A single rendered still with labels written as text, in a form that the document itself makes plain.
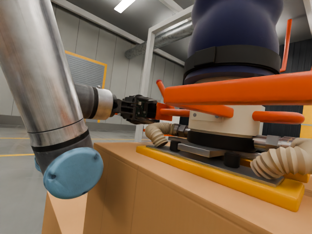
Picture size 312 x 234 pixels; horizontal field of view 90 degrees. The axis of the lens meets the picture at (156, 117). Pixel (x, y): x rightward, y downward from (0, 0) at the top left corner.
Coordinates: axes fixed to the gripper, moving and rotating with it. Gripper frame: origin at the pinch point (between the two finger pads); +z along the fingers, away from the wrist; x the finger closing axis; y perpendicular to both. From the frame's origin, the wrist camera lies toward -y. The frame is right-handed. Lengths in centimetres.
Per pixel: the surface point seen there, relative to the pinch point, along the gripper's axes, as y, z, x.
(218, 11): 28.9, -9.6, 22.5
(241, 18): 33.3, -8.4, 19.9
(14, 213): -152, -32, -112
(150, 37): -252, 181, 181
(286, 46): -110, 824, 372
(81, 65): -893, 213, 230
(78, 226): -29, -13, -58
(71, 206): -47, -12, -58
